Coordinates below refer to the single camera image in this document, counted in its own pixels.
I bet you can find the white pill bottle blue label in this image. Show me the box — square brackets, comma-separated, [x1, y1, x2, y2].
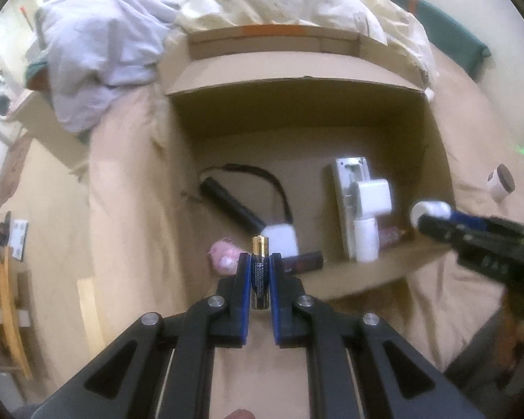
[410, 200, 452, 228]

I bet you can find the black gold AA battery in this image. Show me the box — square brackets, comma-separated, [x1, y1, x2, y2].
[250, 236, 270, 310]

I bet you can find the white earbuds charging case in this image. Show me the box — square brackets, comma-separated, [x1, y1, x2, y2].
[261, 223, 299, 258]

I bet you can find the white jar brown lid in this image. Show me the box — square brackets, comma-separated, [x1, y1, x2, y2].
[487, 164, 516, 203]

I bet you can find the pink patterned card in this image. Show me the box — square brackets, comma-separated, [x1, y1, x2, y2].
[379, 227, 407, 249]

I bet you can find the white pill bottle red label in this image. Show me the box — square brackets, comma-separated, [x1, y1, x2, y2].
[354, 218, 379, 263]

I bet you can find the white power adapter plug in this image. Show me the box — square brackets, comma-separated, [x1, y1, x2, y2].
[350, 179, 393, 219]

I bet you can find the dark red lighter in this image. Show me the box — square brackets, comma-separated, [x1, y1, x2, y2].
[282, 251, 323, 275]

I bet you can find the brown cardboard box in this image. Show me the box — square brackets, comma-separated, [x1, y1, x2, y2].
[158, 25, 454, 301]

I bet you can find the wooden chair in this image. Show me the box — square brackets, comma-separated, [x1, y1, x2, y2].
[0, 246, 34, 380]

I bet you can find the green pillow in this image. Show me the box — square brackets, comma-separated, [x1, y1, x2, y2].
[391, 0, 491, 80]

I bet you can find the white bathroom scale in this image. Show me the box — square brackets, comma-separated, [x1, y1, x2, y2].
[8, 220, 29, 261]

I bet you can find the white duvet with bears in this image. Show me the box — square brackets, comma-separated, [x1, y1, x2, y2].
[177, 0, 438, 90]

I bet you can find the white washing machine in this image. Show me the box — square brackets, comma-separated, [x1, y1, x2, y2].
[0, 73, 22, 146]

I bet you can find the light blue blanket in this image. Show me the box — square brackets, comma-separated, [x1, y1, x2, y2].
[36, 0, 184, 133]

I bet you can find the pink cartoon keychain case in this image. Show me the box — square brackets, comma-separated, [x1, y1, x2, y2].
[208, 239, 242, 276]

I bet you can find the black flashlight with strap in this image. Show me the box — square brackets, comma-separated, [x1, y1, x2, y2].
[197, 163, 294, 235]

